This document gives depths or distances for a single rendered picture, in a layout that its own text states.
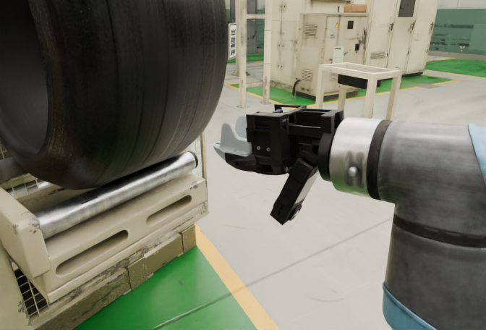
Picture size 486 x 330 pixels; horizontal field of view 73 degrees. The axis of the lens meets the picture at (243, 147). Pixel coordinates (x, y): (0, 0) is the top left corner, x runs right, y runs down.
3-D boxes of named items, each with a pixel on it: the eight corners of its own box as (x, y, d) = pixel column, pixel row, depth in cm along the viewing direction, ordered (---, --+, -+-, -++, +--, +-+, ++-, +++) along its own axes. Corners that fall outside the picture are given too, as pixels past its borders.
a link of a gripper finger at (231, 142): (211, 116, 52) (258, 120, 46) (215, 152, 54) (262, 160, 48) (197, 121, 50) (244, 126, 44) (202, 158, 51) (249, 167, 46)
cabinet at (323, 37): (318, 103, 487) (326, 12, 440) (293, 95, 533) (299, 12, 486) (360, 95, 530) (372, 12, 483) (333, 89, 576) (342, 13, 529)
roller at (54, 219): (35, 239, 49) (22, 213, 49) (32, 248, 52) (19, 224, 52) (202, 162, 74) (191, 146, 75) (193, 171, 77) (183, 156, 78)
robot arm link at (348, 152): (390, 181, 41) (363, 214, 34) (352, 174, 44) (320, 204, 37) (393, 111, 39) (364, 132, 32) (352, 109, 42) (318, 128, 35)
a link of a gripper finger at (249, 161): (238, 145, 50) (286, 152, 45) (239, 155, 51) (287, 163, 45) (217, 154, 47) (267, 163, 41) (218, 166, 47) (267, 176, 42)
